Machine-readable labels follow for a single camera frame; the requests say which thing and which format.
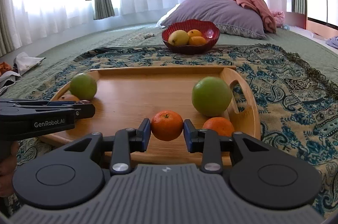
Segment large dull orange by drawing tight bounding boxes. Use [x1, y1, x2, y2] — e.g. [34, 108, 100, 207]
[58, 93, 79, 101]

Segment mandarin orange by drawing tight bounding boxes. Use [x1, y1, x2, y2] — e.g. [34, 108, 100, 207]
[202, 117, 235, 137]
[151, 110, 183, 142]

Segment small green apple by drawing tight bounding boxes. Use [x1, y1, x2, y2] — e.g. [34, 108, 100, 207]
[69, 74, 97, 100]

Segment large green apple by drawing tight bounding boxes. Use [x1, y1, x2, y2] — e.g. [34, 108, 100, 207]
[191, 76, 233, 117]

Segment red jujube date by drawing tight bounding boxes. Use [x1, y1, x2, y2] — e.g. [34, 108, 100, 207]
[77, 100, 91, 104]

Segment person's left hand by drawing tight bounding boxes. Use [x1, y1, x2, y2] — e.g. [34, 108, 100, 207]
[0, 142, 19, 197]

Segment wooden serving tray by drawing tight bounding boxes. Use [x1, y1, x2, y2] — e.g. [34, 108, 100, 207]
[37, 65, 262, 167]

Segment white paper bag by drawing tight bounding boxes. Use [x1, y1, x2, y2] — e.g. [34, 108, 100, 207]
[14, 52, 45, 76]

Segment orange cloth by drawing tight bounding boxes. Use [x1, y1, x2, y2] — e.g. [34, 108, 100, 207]
[0, 62, 12, 75]

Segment green curtain far left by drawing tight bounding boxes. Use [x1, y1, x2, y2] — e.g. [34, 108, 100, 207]
[1, 0, 14, 56]

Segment blue paisley throw cloth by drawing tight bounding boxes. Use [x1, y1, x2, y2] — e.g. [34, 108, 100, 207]
[5, 44, 337, 217]

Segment orange fruit in bowl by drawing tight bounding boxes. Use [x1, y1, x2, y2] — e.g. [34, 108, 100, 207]
[187, 29, 203, 37]
[188, 36, 207, 46]

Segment red fruit bowl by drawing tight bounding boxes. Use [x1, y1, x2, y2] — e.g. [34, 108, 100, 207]
[162, 19, 220, 55]

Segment purple pillow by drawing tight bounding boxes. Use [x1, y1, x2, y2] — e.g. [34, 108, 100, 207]
[157, 0, 266, 40]

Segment green quilted bedspread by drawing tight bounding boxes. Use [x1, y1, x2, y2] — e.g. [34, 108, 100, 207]
[3, 24, 337, 99]

